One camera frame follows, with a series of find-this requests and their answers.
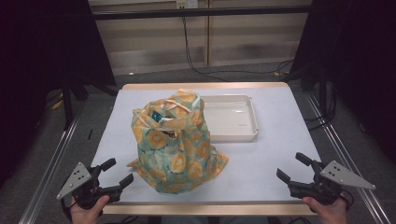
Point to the black curtain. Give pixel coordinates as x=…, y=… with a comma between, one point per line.
x=37, y=62
x=358, y=62

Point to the floral fabric bag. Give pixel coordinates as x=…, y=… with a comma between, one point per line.
x=174, y=155

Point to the wooden table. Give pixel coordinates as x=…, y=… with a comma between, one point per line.
x=149, y=85

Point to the black horizontal bar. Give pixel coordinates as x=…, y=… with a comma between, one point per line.
x=202, y=12

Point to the aluminium floor rail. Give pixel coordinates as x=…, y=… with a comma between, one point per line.
x=342, y=152
x=46, y=177

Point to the white plastic tray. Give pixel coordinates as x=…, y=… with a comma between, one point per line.
x=230, y=118

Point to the black stand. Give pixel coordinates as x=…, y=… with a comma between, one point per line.
x=67, y=102
x=322, y=87

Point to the person's left hand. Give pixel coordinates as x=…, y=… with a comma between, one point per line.
x=85, y=216

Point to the person's right hand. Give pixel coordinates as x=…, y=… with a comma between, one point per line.
x=330, y=214

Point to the white table mat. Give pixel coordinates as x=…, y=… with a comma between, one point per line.
x=274, y=155

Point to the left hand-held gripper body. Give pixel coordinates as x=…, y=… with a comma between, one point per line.
x=79, y=179

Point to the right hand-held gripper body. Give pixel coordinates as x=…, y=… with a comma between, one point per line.
x=339, y=174

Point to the white wall socket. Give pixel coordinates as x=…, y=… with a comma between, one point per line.
x=186, y=3

